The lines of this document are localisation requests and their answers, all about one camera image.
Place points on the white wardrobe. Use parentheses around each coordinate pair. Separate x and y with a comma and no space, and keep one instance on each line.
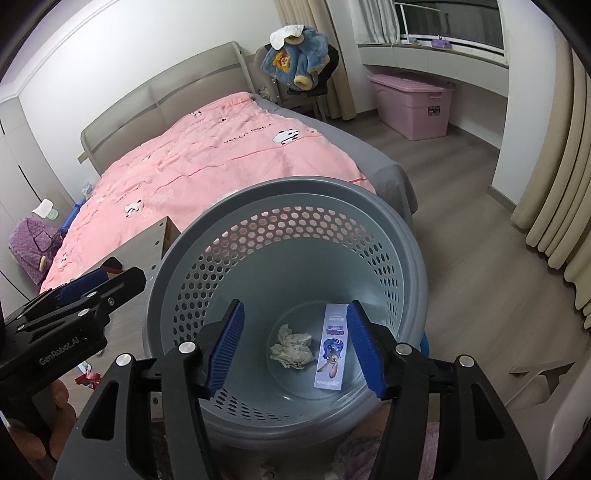
(18,175)

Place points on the purple cartoon carton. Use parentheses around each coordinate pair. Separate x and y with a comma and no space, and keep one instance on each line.
(330,346)

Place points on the bed with pink duvet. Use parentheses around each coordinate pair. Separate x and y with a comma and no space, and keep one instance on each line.
(207,152)

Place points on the beige pleated curtain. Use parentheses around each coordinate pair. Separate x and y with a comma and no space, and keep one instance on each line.
(554,184)

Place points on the white window ledge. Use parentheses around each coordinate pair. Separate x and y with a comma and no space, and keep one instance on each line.
(434,57)

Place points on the white rounded furniture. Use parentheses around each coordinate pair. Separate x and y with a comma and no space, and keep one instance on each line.
(558,443)

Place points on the white sheer curtain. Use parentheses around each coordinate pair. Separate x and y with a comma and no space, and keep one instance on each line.
(369,21)

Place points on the small black object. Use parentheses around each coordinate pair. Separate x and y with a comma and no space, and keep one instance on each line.
(111,264)

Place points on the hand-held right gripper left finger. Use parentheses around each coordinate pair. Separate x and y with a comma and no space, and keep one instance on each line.
(228,341)

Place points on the window with white railing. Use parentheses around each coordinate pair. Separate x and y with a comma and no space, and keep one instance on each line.
(461,18)

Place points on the beige narrow curtain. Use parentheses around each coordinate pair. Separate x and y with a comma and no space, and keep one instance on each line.
(344,97)

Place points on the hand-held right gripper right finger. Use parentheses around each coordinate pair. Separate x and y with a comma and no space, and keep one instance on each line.
(364,350)

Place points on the purple plush garment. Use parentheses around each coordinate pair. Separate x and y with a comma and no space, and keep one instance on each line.
(32,244)

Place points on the person's left hand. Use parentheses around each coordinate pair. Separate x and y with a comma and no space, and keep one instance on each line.
(62,415)

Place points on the small red object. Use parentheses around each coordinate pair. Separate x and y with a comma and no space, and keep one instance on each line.
(87,378)

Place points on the small purple box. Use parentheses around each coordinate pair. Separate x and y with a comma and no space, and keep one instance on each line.
(441,43)

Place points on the grey side table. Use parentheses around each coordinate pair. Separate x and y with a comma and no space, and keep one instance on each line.
(138,244)

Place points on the dark chair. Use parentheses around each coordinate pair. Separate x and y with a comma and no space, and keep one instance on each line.
(323,90)

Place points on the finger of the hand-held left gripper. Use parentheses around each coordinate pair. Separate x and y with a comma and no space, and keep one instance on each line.
(124,284)
(85,281)

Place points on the blue plush jacket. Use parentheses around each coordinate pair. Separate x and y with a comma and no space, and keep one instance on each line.
(300,60)

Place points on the grey upholstered bed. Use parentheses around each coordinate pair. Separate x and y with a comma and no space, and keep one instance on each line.
(152,97)

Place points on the white cloth on jacket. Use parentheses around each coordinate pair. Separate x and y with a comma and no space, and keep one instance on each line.
(284,34)

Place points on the white folded cloth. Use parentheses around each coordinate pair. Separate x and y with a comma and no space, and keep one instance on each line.
(45,207)

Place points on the grey perforated plastic basket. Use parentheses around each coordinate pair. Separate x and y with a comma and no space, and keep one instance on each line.
(295,258)

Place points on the pale patterned packet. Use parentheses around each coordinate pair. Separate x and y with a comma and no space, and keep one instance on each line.
(87,188)

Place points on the white tissue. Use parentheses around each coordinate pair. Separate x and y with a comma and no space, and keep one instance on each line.
(291,350)

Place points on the pink lidded storage box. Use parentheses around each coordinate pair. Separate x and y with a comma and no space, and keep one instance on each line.
(415,106)

